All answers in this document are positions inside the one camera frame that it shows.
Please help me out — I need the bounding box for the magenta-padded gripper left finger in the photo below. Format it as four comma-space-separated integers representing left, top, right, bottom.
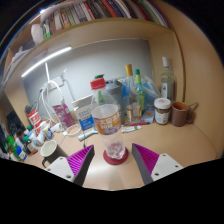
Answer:
44, 144, 96, 187

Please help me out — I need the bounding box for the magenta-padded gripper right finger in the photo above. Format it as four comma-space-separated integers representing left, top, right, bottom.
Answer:
131, 143, 184, 186

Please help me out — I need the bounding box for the clear orange-labelled drink bottle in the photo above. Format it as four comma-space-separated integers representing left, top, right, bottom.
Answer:
89, 78, 127, 160

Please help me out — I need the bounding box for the black mug white inside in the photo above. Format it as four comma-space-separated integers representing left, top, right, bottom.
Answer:
39, 139, 69, 169

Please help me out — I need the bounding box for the dark jar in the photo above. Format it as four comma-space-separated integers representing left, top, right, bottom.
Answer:
23, 134, 38, 155

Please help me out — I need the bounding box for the white pill bottle blue label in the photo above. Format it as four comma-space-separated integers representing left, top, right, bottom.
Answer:
43, 124, 54, 140

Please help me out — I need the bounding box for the plain white bottle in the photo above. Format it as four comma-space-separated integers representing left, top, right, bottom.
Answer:
34, 121, 48, 146

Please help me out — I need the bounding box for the white toothpaste tube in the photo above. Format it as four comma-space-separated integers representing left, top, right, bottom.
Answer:
120, 125, 143, 134

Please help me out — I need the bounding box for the brown mug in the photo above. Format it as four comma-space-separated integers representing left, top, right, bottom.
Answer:
170, 101, 194, 128

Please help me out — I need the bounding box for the brown jar white lid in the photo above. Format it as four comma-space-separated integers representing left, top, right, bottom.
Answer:
153, 97, 172, 126

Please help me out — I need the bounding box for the flat round red coaster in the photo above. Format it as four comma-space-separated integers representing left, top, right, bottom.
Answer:
102, 146, 130, 166

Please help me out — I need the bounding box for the magenta carton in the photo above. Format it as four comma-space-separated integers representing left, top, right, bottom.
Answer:
52, 102, 76, 129

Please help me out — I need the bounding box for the red and white canister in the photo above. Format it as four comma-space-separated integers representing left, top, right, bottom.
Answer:
24, 104, 43, 129

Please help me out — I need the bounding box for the white and blue carton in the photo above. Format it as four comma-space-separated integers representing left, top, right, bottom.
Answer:
72, 94, 98, 133

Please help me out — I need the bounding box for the green spray bottle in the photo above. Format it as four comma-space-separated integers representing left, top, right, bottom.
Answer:
134, 68, 147, 118

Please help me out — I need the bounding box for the clear glass bottle white cap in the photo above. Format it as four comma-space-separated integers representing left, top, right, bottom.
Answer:
160, 56, 177, 103

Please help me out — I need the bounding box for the yellow-capped clear bottle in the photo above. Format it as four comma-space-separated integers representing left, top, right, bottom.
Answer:
121, 63, 138, 124

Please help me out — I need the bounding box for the grey jug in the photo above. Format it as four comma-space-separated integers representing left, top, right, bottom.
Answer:
104, 79, 125, 124

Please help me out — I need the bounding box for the under-shelf light strip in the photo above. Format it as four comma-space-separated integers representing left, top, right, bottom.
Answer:
20, 45, 73, 79

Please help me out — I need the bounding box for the wooden shelf unit with books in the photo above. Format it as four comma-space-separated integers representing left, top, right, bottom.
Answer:
0, 0, 183, 73

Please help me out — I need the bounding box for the white cable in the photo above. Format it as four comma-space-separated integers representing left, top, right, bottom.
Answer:
38, 63, 81, 138

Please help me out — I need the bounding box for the white wall power socket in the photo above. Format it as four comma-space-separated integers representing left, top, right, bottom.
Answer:
46, 74, 69, 91

